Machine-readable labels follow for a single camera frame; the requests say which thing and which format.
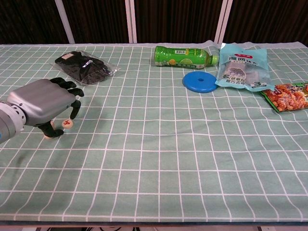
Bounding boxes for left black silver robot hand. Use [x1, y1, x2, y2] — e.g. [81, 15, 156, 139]
[7, 77, 85, 140]

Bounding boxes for green checked tablecloth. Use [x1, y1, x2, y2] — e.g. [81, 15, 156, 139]
[0, 40, 308, 223]

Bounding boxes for blue round plastic disc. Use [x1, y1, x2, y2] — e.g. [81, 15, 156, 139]
[182, 71, 218, 93]

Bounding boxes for black items in clear bag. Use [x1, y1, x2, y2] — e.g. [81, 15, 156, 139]
[54, 51, 121, 86]

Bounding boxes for green drink bottle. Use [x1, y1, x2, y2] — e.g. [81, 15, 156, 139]
[154, 45, 220, 68]

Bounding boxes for light blue snack pouch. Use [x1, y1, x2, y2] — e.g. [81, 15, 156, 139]
[214, 42, 276, 91]

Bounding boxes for orange green snack bag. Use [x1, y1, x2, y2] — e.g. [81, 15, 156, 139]
[259, 82, 308, 113]

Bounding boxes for white partition frame post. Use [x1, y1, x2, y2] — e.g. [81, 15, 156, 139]
[124, 0, 138, 44]
[215, 0, 229, 44]
[54, 0, 76, 44]

